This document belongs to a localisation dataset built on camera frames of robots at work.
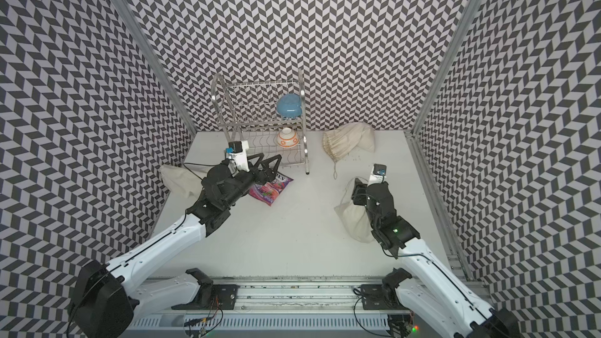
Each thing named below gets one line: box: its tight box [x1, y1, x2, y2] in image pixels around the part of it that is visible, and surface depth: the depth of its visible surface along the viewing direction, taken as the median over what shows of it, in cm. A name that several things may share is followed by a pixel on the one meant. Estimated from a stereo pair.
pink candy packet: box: [248, 171, 294, 207], surface depth 97 cm
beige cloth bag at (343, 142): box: [322, 122, 376, 180], surface depth 108 cm
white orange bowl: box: [276, 126, 300, 148], surface depth 107 cm
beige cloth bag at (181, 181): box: [158, 164, 204, 198], surface depth 92 cm
